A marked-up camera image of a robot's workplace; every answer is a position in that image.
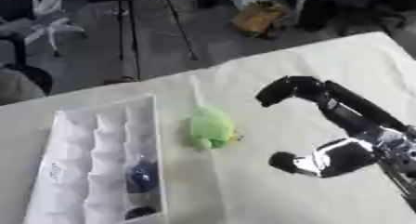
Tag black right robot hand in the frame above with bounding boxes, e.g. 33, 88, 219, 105
253, 75, 416, 179

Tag white compartment box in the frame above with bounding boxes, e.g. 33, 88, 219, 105
20, 94, 169, 224

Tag yellow bag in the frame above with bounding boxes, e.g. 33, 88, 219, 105
230, 0, 290, 39

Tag green soft toy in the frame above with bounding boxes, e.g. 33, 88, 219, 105
185, 105, 244, 152

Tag dark blue round object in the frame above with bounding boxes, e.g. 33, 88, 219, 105
126, 161, 162, 194

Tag black round object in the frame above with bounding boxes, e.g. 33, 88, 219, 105
123, 205, 160, 221

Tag black tripod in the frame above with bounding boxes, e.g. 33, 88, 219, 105
83, 0, 201, 81

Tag white office chair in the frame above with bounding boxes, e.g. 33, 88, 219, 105
0, 0, 88, 58

